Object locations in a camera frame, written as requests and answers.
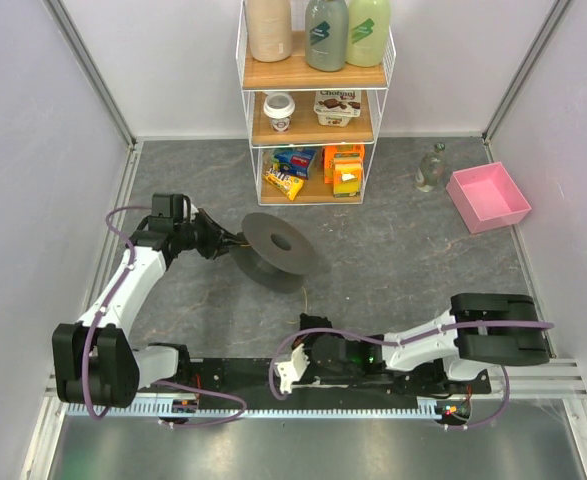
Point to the light green soap bottle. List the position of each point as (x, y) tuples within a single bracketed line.
[(369, 22)]

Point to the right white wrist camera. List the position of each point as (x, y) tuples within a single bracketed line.
[(292, 369)]

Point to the yellow orange sponge pack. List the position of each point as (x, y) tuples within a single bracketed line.
[(347, 178)]

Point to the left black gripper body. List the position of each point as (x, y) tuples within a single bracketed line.
[(206, 236)]

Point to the Chobani yogurt tub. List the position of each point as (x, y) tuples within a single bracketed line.
[(337, 107)]

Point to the aluminium slotted rail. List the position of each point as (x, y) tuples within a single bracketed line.
[(183, 406)]

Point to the white lidded yogurt cup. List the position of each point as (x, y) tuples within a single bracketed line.
[(279, 107)]

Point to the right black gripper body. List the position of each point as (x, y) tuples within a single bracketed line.
[(311, 326)]

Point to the yellow M&M candy bag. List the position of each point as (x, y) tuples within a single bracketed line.
[(289, 185)]

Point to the clear glass bottle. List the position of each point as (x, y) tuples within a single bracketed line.
[(431, 168)]

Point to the pink plastic bin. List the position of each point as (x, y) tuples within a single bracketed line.
[(487, 197)]

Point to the orange cracker box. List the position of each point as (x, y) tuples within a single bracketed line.
[(333, 153)]

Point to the blue snack box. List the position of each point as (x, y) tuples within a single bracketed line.
[(294, 161)]

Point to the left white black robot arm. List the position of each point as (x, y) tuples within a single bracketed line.
[(94, 362)]

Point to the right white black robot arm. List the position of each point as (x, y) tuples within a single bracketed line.
[(444, 356)]

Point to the beige lotion bottle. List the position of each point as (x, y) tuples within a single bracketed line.
[(269, 26)]

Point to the grey-green soap bottle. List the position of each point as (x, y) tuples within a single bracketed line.
[(325, 34)]

